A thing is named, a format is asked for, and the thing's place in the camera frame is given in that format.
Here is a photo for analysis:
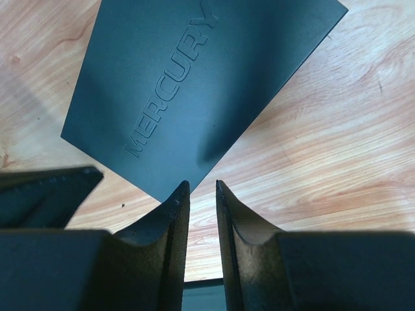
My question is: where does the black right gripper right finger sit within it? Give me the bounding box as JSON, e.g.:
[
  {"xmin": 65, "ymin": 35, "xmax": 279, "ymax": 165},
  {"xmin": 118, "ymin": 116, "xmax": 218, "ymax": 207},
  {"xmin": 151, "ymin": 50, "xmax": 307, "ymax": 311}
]
[{"xmin": 216, "ymin": 181, "xmax": 414, "ymax": 310}]

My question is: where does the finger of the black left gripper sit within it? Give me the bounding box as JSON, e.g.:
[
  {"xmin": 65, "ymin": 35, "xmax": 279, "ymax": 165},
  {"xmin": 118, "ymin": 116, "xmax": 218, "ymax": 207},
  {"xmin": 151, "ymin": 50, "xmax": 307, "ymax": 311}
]
[{"xmin": 1, "ymin": 166, "xmax": 104, "ymax": 229}]

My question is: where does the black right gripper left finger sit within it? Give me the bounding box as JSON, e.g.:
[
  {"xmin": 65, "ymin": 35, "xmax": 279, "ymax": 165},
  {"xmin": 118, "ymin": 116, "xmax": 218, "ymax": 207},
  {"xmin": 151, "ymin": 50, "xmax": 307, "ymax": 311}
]
[{"xmin": 1, "ymin": 181, "xmax": 190, "ymax": 310}]

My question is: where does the black network switch box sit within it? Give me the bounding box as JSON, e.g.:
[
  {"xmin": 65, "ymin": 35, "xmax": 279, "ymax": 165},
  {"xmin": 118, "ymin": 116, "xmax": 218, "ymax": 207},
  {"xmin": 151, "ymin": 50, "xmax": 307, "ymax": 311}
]
[{"xmin": 61, "ymin": 0, "xmax": 347, "ymax": 201}]

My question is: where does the aluminium frame rail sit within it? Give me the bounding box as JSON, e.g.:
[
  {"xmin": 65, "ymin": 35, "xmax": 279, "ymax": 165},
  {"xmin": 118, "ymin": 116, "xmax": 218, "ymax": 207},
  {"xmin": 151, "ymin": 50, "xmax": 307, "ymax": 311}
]
[{"xmin": 184, "ymin": 279, "xmax": 224, "ymax": 290}]

